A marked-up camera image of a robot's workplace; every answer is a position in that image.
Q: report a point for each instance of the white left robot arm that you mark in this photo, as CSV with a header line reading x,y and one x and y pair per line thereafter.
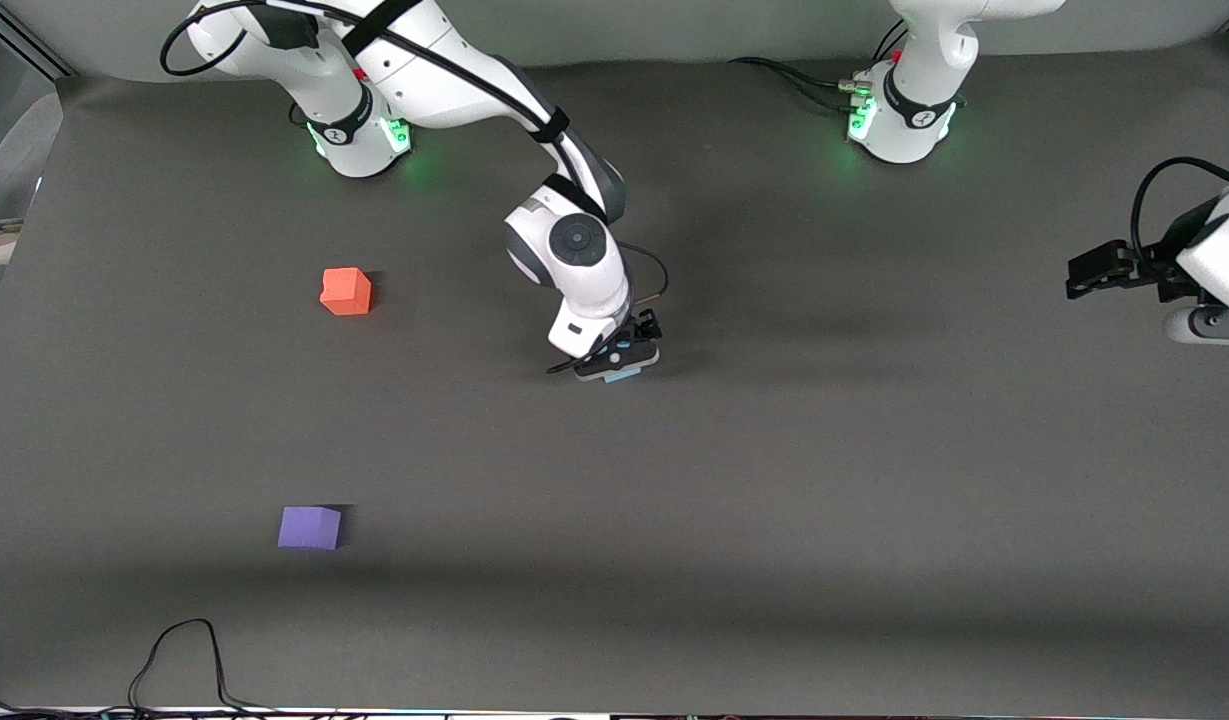
x,y
914,110

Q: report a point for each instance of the dark grey table mat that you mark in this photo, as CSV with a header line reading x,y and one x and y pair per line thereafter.
x,y
614,450

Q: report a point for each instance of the light blue foam block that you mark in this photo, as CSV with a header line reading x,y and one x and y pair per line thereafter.
x,y
622,376

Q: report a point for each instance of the grey aluminium frame bar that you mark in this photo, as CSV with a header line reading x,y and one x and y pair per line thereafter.
x,y
24,40

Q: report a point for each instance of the orange foam block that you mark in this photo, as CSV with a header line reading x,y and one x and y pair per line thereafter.
x,y
346,291

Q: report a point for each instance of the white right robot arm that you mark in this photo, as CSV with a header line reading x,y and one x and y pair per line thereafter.
x,y
444,60

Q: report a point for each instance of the purple foam block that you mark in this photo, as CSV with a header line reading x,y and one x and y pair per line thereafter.
x,y
309,528

